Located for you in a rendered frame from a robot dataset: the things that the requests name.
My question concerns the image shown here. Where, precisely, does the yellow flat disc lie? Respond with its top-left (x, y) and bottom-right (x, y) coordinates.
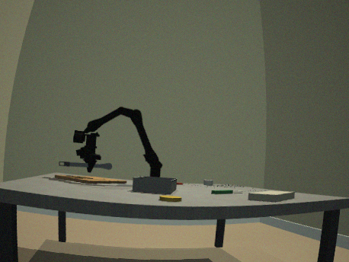
top-left (160, 196), bottom-right (182, 202)

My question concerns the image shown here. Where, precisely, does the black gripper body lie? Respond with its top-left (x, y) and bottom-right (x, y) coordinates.
top-left (80, 143), bottom-right (101, 160)

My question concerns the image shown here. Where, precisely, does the light brown wooden board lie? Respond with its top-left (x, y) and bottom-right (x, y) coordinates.
top-left (55, 174), bottom-right (126, 184)

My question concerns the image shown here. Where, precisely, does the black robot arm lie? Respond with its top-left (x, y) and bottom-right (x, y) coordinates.
top-left (73, 107), bottom-right (162, 177)

